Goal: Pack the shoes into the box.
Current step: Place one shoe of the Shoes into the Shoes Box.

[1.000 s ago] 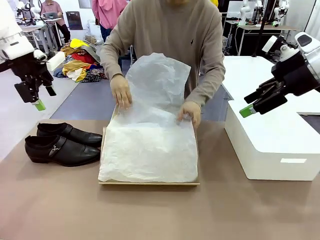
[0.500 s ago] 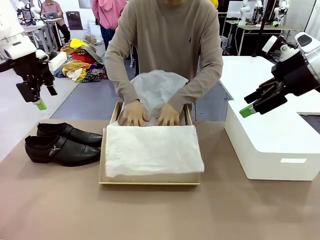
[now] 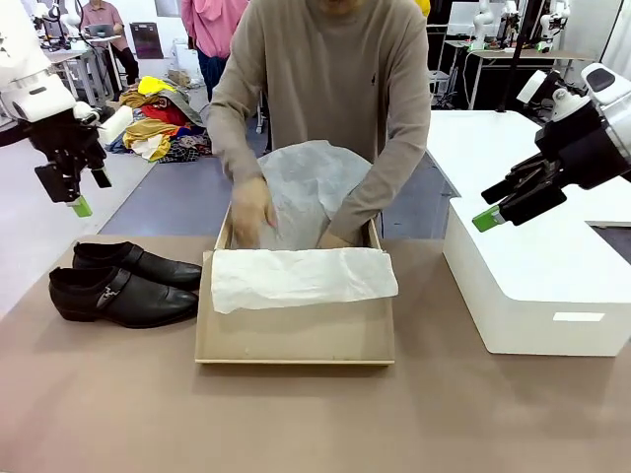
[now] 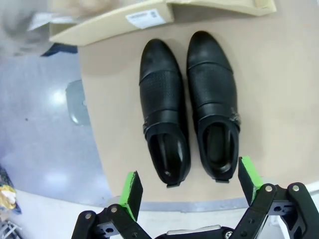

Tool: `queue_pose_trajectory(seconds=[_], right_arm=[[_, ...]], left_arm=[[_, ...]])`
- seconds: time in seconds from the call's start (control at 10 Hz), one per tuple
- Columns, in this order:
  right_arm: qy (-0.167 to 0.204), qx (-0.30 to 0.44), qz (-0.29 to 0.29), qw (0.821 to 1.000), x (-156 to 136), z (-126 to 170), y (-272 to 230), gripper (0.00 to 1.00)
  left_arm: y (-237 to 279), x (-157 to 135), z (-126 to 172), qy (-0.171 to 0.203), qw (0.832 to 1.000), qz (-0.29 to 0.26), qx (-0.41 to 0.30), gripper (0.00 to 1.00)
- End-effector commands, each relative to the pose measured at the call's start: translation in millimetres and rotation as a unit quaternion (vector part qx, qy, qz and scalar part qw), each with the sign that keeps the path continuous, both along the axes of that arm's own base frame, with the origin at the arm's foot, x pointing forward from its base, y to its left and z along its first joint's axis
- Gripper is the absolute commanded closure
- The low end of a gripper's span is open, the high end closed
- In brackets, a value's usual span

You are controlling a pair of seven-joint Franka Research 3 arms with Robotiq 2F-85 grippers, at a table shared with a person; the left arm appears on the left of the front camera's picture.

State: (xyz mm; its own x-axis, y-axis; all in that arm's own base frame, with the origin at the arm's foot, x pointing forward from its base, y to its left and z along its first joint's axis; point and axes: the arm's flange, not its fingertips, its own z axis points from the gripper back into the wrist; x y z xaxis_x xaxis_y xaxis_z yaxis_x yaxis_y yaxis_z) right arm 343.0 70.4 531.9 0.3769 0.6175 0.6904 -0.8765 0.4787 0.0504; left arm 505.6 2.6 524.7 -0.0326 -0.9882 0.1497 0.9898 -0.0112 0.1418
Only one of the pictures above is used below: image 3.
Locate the person in beige sweater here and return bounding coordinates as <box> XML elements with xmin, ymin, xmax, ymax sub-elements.
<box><xmin>205</xmin><ymin>0</ymin><xmax>433</xmax><ymax>164</ymax></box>

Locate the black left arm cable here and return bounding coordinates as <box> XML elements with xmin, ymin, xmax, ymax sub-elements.
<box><xmin>0</xmin><ymin>122</ymin><xmax>36</xmax><ymax>149</ymax></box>

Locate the seated person in pink shirt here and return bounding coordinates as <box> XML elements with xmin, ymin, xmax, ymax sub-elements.
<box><xmin>78</xmin><ymin>0</ymin><xmax>141</xmax><ymax>88</ymax></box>

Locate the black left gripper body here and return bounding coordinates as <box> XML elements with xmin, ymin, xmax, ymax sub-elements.
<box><xmin>23</xmin><ymin>101</ymin><xmax>107</xmax><ymax>173</ymax></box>

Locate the black vertical pole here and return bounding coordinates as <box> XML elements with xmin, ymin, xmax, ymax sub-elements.
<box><xmin>500</xmin><ymin>0</ymin><xmax>541</xmax><ymax>112</ymax></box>

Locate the person's right forearm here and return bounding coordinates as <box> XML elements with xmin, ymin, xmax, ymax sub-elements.
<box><xmin>216</xmin><ymin>132</ymin><xmax>266</xmax><ymax>187</ymax></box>

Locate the beige cardboard shoe box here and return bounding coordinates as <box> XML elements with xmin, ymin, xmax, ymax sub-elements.
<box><xmin>194</xmin><ymin>201</ymin><xmax>397</xmax><ymax>367</ymax></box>

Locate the white tissue paper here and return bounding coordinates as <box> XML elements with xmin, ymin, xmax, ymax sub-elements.
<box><xmin>210</xmin><ymin>140</ymin><xmax>399</xmax><ymax>315</ymax></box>

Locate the colourful clothes pile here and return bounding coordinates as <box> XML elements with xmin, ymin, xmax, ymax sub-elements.
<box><xmin>105</xmin><ymin>75</ymin><xmax>213</xmax><ymax>164</ymax></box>

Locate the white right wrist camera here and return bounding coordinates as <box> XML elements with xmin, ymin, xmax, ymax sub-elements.
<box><xmin>516</xmin><ymin>68</ymin><xmax>592</xmax><ymax>123</ymax></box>

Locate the person's right hand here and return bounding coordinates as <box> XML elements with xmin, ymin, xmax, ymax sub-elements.
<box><xmin>231</xmin><ymin>175</ymin><xmax>278</xmax><ymax>247</ymax></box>

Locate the black leather strap shoe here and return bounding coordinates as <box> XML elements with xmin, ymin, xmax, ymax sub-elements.
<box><xmin>47</xmin><ymin>265</ymin><xmax>200</xmax><ymax>329</ymax></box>
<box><xmin>72</xmin><ymin>240</ymin><xmax>203</xmax><ymax>292</ymax></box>

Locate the background work table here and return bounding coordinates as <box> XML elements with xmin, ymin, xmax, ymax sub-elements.
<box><xmin>43</xmin><ymin>34</ymin><xmax>124</xmax><ymax>107</ymax></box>

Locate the black framed background table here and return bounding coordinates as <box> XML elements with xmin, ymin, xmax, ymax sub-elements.
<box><xmin>465</xmin><ymin>46</ymin><xmax>597</xmax><ymax>110</ymax></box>

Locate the white rectangular label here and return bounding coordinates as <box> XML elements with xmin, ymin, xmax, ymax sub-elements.
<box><xmin>551</xmin><ymin>311</ymin><xmax>606</xmax><ymax>323</ymax></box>

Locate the person's left forearm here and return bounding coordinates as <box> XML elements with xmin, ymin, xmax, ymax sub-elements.
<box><xmin>325</xmin><ymin>142</ymin><xmax>426</xmax><ymax>242</ymax></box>

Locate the person in pink hoodie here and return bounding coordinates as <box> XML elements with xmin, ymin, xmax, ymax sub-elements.
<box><xmin>180</xmin><ymin>0</ymin><xmax>250</xmax><ymax>102</ymax></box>

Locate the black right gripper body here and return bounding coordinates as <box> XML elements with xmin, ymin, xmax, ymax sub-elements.
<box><xmin>534</xmin><ymin>105</ymin><xmax>631</xmax><ymax>191</ymax></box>

